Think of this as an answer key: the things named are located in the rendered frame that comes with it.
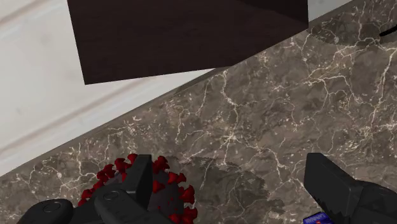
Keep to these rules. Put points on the thin black object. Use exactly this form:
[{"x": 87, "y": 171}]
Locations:
[{"x": 389, "y": 31}]

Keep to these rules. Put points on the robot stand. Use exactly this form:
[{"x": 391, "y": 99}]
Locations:
[{"x": 186, "y": 37}]

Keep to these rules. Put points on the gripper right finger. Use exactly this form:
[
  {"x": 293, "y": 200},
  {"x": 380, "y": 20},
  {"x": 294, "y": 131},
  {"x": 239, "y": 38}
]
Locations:
[{"x": 341, "y": 192}]

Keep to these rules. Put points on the grey ball with red spikes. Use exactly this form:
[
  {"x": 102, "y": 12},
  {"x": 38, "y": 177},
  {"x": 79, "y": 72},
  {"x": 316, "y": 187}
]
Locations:
[{"x": 169, "y": 195}]

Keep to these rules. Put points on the blue box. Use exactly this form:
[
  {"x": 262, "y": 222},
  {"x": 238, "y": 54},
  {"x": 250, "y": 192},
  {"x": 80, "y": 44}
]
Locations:
[{"x": 318, "y": 219}]

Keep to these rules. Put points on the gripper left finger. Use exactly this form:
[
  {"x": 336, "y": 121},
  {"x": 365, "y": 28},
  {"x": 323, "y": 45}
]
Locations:
[{"x": 130, "y": 198}]

